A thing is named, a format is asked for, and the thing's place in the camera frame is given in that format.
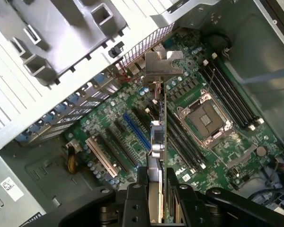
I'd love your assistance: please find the dark blue wire bundle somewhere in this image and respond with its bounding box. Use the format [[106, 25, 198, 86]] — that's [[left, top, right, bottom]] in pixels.
[[248, 183, 284, 211]]

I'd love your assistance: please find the white barcode label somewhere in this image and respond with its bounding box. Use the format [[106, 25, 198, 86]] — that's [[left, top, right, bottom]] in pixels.
[[0, 176, 25, 202]]

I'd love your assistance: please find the metal CPU socket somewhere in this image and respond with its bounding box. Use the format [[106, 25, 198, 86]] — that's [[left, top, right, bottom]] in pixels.
[[177, 91, 234, 150]]

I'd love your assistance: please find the black looped wire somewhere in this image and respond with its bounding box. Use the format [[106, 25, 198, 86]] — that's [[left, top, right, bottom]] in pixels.
[[207, 32, 232, 59]]

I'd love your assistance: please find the grey metal PC case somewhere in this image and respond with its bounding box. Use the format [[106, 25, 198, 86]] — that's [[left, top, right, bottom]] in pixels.
[[0, 0, 284, 227]]

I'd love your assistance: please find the black plug connector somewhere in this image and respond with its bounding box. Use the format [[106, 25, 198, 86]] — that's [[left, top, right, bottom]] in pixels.
[[108, 42, 124, 59]]

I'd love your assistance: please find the thin red wire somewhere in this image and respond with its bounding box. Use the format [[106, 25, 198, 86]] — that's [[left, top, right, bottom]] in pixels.
[[117, 70, 132, 82]]

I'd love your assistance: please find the white expansion slot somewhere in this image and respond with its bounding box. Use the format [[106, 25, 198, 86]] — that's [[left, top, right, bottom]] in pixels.
[[85, 138, 118, 178]]

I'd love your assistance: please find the black RAM slot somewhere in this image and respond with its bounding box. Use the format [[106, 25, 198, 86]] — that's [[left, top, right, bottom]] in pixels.
[[167, 115, 204, 169], [167, 124, 201, 172], [167, 109, 207, 165], [203, 60, 256, 131], [167, 134, 196, 175], [199, 67, 249, 130], [208, 59, 260, 128], [212, 53, 265, 125]]

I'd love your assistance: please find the blue slot cover clip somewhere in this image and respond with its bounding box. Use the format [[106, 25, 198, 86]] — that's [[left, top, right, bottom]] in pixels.
[[55, 105, 67, 117], [69, 93, 82, 106], [18, 131, 31, 143], [94, 73, 107, 86], [43, 113, 55, 125]]

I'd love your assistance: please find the green Dell motherboard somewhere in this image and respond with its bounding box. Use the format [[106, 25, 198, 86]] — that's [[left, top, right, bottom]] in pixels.
[[63, 28, 284, 192]]

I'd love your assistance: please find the thin metal locking lever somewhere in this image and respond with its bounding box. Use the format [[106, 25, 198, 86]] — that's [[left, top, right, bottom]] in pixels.
[[206, 68, 216, 94]]

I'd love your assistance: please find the short black expansion slot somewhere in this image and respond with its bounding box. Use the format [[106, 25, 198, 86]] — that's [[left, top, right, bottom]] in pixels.
[[113, 121, 126, 133]]

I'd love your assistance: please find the long black expansion slot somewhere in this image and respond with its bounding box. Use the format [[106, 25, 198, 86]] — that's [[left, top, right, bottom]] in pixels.
[[112, 134, 138, 166], [98, 135, 130, 173], [132, 107, 155, 133]]

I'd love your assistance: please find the yellow and black wire bundle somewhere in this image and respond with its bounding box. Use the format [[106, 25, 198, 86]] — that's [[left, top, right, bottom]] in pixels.
[[65, 139, 82, 175]]

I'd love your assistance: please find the blue expansion slot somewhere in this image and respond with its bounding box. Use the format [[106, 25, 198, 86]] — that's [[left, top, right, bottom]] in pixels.
[[122, 113, 152, 152]]

